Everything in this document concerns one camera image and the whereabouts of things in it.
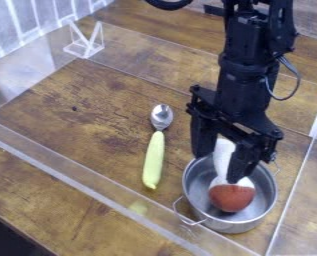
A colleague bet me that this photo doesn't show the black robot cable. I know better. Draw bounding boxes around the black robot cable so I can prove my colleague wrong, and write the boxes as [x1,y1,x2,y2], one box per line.
[264,55,302,102]

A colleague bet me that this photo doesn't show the clear acrylic triangle stand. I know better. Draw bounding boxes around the clear acrylic triangle stand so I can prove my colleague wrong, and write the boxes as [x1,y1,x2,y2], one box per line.
[63,21,105,59]

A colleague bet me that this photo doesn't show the clear acrylic barrier wall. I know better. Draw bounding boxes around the clear acrylic barrier wall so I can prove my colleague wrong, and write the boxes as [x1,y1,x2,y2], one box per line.
[0,124,258,256]

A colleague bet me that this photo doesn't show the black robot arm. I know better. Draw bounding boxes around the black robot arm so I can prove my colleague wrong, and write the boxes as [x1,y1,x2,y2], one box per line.
[187,0,297,184]

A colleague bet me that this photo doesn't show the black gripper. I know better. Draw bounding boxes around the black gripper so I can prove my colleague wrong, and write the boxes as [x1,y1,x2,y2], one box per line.
[186,59,284,184]

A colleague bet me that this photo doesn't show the white and brown toy mushroom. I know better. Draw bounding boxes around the white and brown toy mushroom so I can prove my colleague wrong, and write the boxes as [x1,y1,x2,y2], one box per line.
[208,138,256,213]

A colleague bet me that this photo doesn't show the silver metal pot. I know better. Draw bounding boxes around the silver metal pot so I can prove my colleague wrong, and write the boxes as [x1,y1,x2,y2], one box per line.
[173,156,278,234]

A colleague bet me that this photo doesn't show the yellow handled metal spoon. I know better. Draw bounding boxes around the yellow handled metal spoon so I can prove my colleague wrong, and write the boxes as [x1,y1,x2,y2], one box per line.
[142,104,174,189]

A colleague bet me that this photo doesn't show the black strip on table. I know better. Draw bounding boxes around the black strip on table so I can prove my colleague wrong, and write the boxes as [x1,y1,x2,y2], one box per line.
[202,3,293,33]

